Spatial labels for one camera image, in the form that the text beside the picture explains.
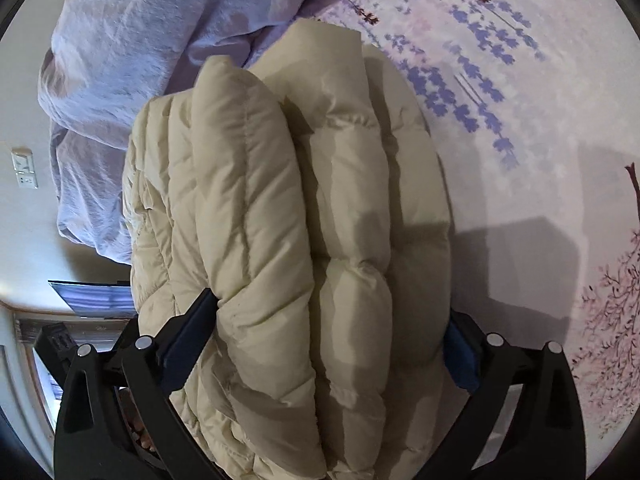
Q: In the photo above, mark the white wall switch plate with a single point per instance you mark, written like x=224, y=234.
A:
x=24, y=168

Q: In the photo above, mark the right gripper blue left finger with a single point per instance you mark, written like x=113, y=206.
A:
x=116, y=420

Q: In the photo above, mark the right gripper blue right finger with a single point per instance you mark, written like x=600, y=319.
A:
x=522, y=419

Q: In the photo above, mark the lavender crumpled duvet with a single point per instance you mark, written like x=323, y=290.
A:
x=107, y=58

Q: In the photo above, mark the pink floral bed sheet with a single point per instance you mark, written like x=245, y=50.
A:
x=533, y=106

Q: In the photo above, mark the cream quilted down jacket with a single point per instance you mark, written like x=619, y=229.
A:
x=305, y=192

